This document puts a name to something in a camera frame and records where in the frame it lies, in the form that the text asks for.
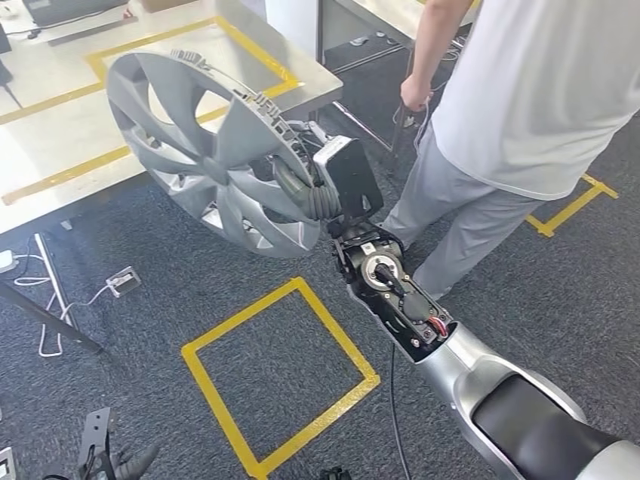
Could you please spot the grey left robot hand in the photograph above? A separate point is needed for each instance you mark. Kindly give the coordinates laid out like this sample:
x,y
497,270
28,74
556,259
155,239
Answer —
x,y
132,464

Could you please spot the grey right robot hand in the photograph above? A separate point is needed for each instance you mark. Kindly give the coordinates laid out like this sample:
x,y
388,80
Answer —
x,y
295,189

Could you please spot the silver plastic wheel hubcap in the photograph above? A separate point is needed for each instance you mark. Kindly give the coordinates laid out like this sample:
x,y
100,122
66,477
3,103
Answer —
x,y
170,99

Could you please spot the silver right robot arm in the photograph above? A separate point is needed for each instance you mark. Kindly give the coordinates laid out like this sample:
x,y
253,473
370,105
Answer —
x,y
470,378

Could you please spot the yellow workbench marking tape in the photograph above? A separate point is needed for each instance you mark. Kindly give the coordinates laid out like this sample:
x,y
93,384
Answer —
x,y
260,52

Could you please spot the steel workbench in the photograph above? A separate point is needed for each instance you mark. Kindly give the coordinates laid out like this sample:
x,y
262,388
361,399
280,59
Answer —
x,y
380,10
50,142

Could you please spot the silver floor socket box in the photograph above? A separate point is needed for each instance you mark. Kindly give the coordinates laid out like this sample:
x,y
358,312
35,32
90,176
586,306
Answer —
x,y
124,281

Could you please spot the white power adapter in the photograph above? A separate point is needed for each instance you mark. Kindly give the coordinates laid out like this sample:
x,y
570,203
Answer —
x,y
7,260

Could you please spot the person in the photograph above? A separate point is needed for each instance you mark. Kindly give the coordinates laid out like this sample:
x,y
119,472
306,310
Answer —
x,y
525,99

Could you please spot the grey laptop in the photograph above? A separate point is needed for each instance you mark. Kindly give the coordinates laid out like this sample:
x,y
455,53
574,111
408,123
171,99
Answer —
x,y
65,10

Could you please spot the yellow floor tape square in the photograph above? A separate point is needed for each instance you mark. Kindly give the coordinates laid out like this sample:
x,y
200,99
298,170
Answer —
x,y
564,213

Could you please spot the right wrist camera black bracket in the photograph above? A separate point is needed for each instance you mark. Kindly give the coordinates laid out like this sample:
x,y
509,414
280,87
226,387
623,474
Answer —
x,y
350,179

